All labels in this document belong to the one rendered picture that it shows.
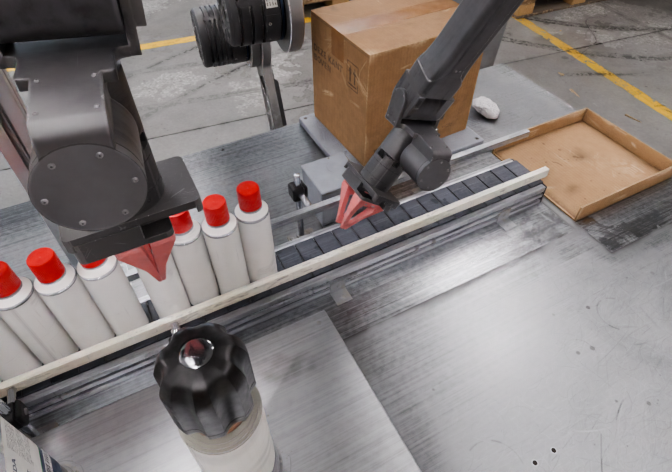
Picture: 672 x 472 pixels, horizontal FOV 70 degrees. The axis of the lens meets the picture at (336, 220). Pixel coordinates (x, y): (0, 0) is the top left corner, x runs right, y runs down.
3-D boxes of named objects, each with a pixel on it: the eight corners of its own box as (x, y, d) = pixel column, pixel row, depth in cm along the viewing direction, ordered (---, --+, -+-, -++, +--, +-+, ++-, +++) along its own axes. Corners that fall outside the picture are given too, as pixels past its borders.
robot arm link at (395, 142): (417, 125, 81) (396, 111, 77) (439, 145, 76) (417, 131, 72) (393, 157, 83) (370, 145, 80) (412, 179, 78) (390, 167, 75)
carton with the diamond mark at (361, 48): (363, 167, 108) (369, 54, 89) (313, 116, 123) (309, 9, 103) (466, 129, 119) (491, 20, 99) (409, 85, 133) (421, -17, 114)
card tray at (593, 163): (574, 221, 99) (582, 208, 96) (491, 153, 115) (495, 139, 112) (670, 177, 109) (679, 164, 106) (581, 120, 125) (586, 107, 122)
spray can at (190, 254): (189, 312, 78) (155, 225, 63) (187, 287, 81) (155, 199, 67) (221, 305, 79) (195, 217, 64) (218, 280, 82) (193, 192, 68)
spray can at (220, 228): (226, 306, 78) (201, 219, 64) (215, 284, 82) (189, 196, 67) (256, 293, 80) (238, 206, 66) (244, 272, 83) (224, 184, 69)
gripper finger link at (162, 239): (196, 292, 43) (169, 216, 36) (113, 324, 41) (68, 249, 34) (177, 243, 47) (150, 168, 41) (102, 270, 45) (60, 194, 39)
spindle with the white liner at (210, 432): (222, 523, 57) (154, 425, 36) (200, 453, 63) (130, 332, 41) (290, 485, 60) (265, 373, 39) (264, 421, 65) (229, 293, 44)
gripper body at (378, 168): (370, 204, 76) (399, 167, 74) (340, 168, 83) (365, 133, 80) (395, 212, 81) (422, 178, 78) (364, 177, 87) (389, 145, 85)
